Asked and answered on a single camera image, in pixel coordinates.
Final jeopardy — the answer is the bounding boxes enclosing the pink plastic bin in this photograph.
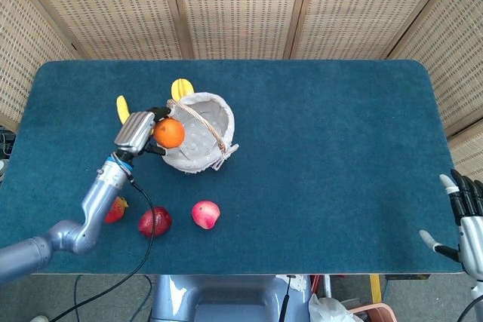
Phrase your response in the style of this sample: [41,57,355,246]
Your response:
[349,302,398,322]

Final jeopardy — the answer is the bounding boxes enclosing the black cable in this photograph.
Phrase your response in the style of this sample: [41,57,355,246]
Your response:
[48,176,156,322]

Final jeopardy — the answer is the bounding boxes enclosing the woven bamboo folding screen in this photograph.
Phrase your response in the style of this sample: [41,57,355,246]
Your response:
[0,0,483,182]

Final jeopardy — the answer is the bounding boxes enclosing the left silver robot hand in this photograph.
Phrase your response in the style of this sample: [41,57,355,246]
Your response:
[113,106,173,158]

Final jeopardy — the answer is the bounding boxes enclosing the yellow banana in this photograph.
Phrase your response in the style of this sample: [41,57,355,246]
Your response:
[171,78,195,100]
[115,95,132,125]

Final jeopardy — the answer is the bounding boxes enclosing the silver-blue robot base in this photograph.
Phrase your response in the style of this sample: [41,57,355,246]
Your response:
[149,274,314,322]

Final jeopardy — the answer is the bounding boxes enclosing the white plastic bag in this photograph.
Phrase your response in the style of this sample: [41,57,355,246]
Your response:
[308,293,365,322]

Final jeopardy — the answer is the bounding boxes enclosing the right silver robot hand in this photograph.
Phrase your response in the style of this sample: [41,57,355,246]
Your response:
[419,169,483,282]

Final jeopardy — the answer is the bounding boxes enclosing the dark red apple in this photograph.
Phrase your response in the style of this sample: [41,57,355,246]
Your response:
[137,206,174,238]

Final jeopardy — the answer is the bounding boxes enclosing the orange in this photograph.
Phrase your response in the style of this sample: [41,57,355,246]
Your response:
[152,118,186,149]

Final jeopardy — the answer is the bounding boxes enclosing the pink peach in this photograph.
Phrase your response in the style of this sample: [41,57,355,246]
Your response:
[191,200,221,230]

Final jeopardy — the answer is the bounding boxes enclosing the yellow post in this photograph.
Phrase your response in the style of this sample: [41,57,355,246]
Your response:
[369,274,382,304]

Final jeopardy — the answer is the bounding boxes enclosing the blue felt table mat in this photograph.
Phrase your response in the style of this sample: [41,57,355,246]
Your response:
[0,59,464,276]

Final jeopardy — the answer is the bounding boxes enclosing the fabric-lined wicker basket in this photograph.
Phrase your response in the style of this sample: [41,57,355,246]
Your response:
[157,91,240,176]

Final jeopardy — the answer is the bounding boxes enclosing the red strawberry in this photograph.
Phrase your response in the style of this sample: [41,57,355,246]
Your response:
[104,196,129,225]

